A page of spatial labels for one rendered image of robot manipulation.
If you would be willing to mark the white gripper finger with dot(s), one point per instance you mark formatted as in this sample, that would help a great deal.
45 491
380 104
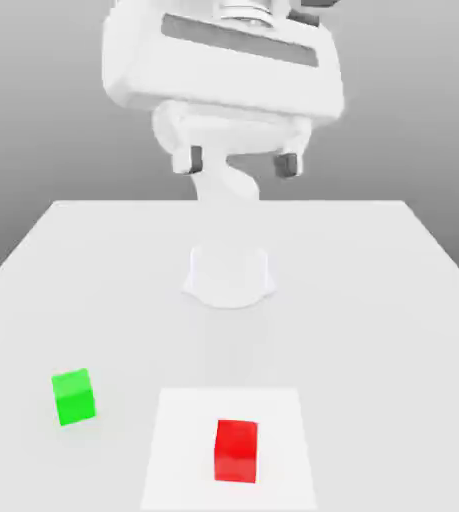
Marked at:
179 154
291 162

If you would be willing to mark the small green cube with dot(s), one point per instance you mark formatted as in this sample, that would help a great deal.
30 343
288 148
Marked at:
74 396

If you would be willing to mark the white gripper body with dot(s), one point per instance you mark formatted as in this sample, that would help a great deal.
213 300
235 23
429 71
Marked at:
213 76

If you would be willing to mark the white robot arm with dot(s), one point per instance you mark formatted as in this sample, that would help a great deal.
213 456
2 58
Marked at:
229 186

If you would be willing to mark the small red cube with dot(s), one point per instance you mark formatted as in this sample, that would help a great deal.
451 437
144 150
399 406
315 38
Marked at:
236 450

